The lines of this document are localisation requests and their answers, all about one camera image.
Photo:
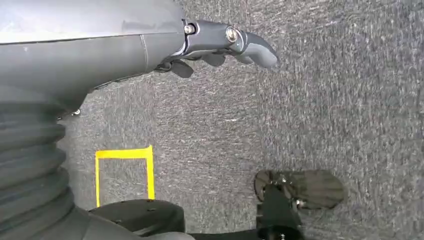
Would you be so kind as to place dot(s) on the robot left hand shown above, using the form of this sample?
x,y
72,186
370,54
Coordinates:
x,y
82,49

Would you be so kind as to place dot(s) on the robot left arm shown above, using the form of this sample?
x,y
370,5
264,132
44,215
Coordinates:
x,y
30,165

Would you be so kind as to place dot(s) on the narrow yellow floor tape rectangle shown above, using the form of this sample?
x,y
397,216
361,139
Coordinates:
x,y
124,154

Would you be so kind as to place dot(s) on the robot black leg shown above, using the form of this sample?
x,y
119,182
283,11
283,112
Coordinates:
x,y
142,215

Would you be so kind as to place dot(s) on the robot black foot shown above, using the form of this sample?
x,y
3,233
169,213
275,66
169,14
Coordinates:
x,y
314,188

